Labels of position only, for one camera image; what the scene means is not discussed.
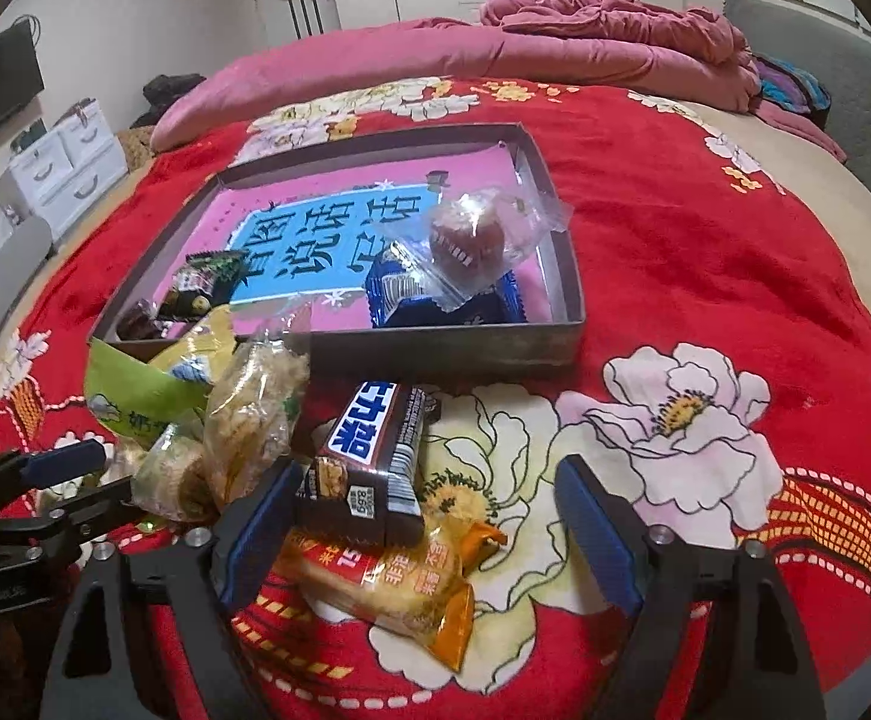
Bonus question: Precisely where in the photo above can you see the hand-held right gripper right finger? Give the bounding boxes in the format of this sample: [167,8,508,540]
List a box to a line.
[553,454,827,720]

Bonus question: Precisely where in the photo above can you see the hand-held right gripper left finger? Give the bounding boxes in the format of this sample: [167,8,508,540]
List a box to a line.
[41,457,305,720]

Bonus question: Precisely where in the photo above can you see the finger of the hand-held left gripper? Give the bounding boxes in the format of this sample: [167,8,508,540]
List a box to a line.
[0,439,106,500]
[0,476,151,563]

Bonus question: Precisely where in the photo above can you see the clear packet round pastry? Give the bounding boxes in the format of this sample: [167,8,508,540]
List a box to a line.
[109,424,219,524]

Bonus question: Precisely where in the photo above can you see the green snack packet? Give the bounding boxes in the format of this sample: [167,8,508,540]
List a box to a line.
[84,337,211,440]

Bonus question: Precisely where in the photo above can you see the clear packet of pale biscuits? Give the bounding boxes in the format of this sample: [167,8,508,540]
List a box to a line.
[202,311,312,507]

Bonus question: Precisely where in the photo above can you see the dark chocolate bar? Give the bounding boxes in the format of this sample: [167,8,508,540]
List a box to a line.
[292,381,444,548]

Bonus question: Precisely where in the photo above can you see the orange rice cracker packet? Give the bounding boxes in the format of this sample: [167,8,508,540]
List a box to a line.
[251,517,507,672]

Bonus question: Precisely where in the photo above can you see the small dark brown candy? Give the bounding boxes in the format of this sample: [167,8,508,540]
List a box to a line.
[116,298,162,338]

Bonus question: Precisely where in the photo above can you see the yellow snack packet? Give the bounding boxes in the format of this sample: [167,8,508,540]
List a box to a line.
[146,305,237,383]

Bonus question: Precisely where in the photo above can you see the small dark green packet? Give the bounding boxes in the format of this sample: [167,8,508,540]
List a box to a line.
[157,250,249,320]

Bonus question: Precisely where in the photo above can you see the grey shallow cardboard box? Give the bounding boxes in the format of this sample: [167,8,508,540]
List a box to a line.
[90,122,585,376]

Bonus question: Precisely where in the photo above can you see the blue snack packet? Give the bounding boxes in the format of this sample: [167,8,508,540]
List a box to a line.
[364,244,526,329]

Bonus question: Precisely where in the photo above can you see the clear-wrapped brown cake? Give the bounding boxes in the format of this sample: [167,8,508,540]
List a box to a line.
[390,184,571,314]

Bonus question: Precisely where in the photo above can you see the pale grey chair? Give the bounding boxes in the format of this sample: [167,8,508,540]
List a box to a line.
[0,217,57,380]

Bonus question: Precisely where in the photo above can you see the red floral blanket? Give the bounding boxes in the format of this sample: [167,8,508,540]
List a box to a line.
[0,75,871,720]

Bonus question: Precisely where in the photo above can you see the white drawer chest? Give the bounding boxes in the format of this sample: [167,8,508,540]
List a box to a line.
[0,101,130,241]

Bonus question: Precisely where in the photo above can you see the brown patterned cloth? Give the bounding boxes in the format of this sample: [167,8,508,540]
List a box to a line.
[116,127,162,170]

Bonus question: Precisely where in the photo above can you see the pile of black clothes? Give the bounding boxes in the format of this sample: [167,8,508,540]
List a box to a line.
[141,73,207,110]

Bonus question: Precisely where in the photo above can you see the purple and blue cloth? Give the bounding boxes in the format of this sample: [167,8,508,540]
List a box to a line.
[750,52,833,128]

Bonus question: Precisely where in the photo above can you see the grey padded headboard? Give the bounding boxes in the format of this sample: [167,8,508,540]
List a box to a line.
[720,0,871,218]

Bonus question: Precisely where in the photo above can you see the pink quilt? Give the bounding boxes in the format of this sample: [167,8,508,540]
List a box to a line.
[150,0,849,162]

